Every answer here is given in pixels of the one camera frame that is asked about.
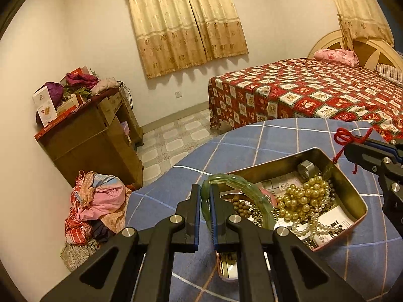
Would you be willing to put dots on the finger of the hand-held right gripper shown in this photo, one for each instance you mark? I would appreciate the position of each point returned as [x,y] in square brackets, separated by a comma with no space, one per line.
[359,154]
[395,151]

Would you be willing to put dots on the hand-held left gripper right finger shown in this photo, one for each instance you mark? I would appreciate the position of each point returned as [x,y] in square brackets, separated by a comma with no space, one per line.
[213,223]

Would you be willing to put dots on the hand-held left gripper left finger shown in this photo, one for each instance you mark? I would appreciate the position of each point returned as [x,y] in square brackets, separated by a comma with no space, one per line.
[197,223]

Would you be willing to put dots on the pink metal tin box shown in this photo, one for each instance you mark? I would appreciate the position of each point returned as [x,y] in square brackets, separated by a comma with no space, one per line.
[343,179]

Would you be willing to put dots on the green jade bangle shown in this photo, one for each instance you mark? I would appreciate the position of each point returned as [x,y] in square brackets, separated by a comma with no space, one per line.
[252,192]

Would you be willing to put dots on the blue checked tablecloth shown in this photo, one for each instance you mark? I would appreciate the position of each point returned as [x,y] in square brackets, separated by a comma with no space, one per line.
[176,176]

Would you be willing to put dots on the silver wristwatch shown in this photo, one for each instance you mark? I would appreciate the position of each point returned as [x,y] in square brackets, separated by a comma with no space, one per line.
[305,168]

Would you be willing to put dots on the pink bangle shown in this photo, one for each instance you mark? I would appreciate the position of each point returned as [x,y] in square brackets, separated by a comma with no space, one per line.
[273,198]

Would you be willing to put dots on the striped pillow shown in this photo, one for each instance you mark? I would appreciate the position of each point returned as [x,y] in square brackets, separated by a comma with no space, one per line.
[390,72]

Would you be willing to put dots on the red patterned bedspread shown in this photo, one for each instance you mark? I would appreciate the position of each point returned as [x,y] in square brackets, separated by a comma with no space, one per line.
[299,88]

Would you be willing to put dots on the pink floral pillow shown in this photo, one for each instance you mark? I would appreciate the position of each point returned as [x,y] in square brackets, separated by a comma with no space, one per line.
[337,57]

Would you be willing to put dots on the pile of colourful clothes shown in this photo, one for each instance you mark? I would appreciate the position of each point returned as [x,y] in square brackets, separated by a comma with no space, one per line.
[97,207]

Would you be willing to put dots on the cream wooden headboard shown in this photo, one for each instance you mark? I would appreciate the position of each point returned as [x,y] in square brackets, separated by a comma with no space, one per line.
[371,50]

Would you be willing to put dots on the brown wooden cabinet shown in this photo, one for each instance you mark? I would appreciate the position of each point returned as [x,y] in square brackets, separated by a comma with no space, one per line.
[88,148]

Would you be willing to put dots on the beige curtain beside headboard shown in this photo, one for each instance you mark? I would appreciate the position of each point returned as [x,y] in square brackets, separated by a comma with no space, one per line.
[362,9]

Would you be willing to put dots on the pink quilted cloth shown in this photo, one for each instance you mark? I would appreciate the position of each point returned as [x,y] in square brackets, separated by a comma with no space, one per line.
[105,85]

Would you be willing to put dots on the flat red box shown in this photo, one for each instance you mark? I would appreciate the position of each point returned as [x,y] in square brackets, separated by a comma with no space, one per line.
[53,125]

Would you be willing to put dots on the magenta cloth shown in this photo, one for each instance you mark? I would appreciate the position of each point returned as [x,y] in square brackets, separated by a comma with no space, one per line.
[82,80]

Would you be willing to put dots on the purple cloth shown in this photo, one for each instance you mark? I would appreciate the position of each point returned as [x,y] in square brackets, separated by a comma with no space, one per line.
[53,92]

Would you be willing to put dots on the beige patterned curtain panel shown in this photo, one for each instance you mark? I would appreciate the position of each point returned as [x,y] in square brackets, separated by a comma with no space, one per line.
[220,15]
[160,25]

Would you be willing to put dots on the white wall socket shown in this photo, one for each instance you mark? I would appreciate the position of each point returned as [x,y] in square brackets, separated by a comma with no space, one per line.
[178,94]

